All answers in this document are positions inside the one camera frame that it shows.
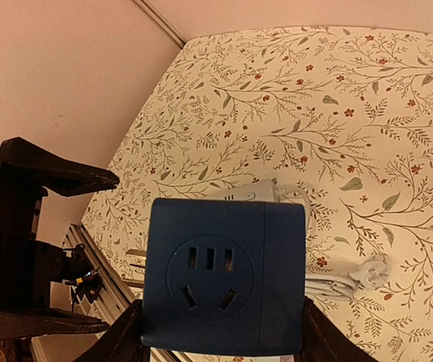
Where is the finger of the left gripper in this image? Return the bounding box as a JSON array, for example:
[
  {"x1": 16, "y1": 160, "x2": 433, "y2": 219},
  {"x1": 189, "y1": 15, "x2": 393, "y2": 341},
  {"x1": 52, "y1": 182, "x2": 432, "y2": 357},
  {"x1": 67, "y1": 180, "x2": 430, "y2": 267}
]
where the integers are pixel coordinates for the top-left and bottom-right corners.
[
  {"x1": 0, "y1": 137, "x2": 120, "y2": 197},
  {"x1": 0, "y1": 308, "x2": 109, "y2": 341}
]

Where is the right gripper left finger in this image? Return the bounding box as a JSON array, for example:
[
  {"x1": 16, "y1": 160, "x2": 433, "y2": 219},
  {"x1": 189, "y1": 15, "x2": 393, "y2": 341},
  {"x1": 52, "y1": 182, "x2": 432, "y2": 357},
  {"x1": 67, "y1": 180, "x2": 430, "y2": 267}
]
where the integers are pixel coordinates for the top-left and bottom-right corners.
[{"x1": 76, "y1": 299, "x2": 150, "y2": 362}]

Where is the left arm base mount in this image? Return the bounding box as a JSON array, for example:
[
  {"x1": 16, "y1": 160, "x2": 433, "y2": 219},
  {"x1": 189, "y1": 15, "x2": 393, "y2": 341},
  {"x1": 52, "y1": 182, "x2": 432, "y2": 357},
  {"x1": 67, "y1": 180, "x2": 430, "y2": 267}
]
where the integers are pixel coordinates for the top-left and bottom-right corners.
[{"x1": 63, "y1": 244, "x2": 103, "y2": 304}]

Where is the dark blue cube socket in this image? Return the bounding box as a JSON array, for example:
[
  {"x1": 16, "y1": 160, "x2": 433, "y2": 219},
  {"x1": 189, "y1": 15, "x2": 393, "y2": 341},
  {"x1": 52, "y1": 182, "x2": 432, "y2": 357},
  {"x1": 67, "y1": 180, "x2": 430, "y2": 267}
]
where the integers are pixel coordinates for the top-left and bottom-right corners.
[{"x1": 141, "y1": 198, "x2": 306, "y2": 357}]

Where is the floral patterned table mat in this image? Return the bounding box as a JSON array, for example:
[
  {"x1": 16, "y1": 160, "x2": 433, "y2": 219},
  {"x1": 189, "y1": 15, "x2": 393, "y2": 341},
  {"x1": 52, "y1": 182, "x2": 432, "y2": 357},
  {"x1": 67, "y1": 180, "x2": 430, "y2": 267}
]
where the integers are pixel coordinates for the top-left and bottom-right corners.
[{"x1": 82, "y1": 26, "x2": 433, "y2": 361}]

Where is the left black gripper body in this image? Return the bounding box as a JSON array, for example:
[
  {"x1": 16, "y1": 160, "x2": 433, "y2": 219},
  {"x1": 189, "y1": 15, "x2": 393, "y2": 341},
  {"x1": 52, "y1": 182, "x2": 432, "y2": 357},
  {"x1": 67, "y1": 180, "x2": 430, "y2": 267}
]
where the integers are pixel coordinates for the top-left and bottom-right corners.
[{"x1": 0, "y1": 161, "x2": 74, "y2": 314}]

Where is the light blue cord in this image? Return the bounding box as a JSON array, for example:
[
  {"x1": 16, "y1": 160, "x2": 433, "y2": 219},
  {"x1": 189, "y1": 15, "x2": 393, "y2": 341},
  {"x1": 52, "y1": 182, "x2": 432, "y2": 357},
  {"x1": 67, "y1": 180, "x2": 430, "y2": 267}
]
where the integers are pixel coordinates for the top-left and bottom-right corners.
[{"x1": 275, "y1": 183, "x2": 393, "y2": 302}]

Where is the light blue power strip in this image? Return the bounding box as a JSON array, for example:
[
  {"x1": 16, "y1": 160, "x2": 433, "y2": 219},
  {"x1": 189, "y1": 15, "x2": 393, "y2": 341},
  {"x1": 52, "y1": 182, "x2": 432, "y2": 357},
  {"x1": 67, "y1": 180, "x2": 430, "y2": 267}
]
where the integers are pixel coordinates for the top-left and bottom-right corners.
[{"x1": 205, "y1": 179, "x2": 278, "y2": 202}]

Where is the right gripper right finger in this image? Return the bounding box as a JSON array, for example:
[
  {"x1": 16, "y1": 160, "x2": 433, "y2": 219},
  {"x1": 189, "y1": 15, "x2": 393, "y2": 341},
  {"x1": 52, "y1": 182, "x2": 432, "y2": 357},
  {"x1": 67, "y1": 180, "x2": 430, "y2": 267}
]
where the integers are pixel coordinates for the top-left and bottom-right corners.
[{"x1": 301, "y1": 296, "x2": 376, "y2": 362}]

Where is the aluminium front rail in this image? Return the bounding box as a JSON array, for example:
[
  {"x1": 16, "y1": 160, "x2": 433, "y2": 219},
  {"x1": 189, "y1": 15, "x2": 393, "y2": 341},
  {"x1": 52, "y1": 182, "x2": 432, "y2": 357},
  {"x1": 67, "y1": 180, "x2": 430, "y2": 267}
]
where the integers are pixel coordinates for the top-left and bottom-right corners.
[{"x1": 29, "y1": 222, "x2": 187, "y2": 362}]

